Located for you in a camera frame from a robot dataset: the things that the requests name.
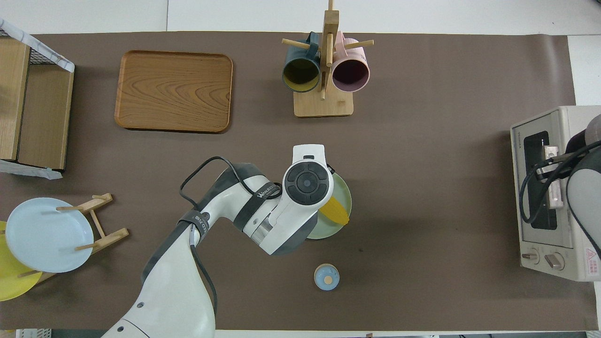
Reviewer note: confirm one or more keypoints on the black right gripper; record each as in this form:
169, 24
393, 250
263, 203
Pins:
577, 145

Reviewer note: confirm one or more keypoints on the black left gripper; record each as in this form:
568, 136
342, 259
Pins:
330, 169

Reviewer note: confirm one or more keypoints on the pale green plate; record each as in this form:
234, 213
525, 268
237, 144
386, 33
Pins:
340, 192

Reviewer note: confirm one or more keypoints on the yellow corn cob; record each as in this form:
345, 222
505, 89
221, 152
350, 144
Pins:
335, 213

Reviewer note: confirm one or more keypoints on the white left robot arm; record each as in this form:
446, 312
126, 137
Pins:
173, 281

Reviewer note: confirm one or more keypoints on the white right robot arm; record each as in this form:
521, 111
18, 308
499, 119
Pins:
587, 197

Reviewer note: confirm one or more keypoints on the white toaster oven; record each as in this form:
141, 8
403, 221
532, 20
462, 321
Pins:
577, 117

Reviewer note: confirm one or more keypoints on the wooden mug tree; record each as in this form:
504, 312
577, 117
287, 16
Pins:
324, 105

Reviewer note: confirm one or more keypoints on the brown table mat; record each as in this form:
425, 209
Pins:
422, 188

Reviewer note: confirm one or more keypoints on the pink mug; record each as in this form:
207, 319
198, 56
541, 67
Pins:
350, 75

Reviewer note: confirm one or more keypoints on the dark blue mug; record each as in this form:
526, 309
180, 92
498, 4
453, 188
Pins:
300, 75

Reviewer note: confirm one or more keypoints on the small blue round bell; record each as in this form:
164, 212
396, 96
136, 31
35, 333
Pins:
326, 277

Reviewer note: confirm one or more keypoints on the brown wooden tray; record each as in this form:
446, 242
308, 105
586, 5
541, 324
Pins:
173, 91

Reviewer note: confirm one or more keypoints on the wooden plate rack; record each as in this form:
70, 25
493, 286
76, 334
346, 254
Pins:
110, 237

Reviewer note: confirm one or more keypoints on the light blue plate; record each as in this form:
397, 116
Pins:
47, 234

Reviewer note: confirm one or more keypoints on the white checked cloth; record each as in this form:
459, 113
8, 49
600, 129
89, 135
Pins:
58, 60

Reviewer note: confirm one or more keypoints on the yellow plate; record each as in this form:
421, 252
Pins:
11, 281

